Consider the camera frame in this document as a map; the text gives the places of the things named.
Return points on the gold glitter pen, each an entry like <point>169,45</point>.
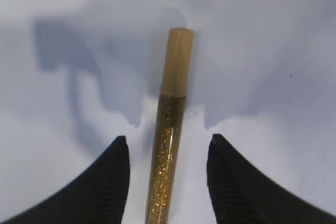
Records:
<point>169,120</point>

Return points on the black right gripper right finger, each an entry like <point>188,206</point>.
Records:
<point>240,193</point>

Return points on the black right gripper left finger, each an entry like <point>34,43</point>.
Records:
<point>98,195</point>

